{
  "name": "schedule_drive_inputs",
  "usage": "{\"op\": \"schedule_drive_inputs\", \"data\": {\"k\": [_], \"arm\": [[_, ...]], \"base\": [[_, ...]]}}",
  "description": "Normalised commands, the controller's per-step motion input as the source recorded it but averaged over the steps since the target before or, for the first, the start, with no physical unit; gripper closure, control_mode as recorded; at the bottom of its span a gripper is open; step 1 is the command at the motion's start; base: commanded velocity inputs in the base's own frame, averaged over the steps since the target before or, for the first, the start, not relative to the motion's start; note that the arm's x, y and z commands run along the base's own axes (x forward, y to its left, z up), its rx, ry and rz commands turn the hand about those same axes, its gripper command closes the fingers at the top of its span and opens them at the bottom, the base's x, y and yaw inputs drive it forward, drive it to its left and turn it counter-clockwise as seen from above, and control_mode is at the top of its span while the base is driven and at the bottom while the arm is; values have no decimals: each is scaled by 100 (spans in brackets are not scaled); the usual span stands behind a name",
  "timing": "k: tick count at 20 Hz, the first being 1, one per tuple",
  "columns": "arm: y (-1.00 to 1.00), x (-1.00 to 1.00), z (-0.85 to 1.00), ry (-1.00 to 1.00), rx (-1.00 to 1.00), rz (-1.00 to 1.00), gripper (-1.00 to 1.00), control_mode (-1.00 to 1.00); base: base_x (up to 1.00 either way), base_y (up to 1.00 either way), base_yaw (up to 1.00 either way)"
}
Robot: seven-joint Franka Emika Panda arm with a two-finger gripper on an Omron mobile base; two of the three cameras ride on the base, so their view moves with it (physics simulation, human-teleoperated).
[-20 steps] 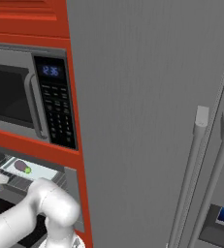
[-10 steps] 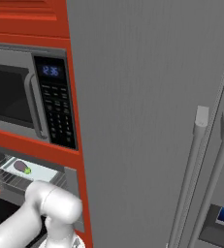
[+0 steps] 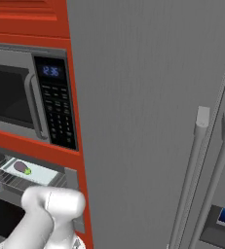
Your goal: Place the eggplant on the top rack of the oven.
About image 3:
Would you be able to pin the black oven door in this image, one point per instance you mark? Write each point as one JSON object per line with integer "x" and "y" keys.
{"x": 3, "y": 215}

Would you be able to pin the red appliance cabinet frame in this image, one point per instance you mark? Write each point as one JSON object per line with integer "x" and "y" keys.
{"x": 76, "y": 155}

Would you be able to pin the grey microwave oven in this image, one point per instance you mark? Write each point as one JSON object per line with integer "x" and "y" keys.
{"x": 13, "y": 58}

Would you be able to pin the red cupboard door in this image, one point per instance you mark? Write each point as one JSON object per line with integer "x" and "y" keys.
{"x": 29, "y": 16}

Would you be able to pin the plain grey fridge door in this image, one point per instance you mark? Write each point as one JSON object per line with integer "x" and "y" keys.
{"x": 136, "y": 97}

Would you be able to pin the purple eggplant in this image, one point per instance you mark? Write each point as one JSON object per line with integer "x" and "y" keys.
{"x": 21, "y": 167}

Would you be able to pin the pale baking tray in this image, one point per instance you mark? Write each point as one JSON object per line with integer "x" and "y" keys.
{"x": 41, "y": 175}

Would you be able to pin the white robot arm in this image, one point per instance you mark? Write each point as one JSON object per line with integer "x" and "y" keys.
{"x": 49, "y": 207}

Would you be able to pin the dark fridge water dispenser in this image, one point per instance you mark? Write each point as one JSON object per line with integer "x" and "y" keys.
{"x": 222, "y": 220}

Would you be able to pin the grey built-in oven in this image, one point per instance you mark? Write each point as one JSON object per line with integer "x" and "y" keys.
{"x": 72, "y": 178}

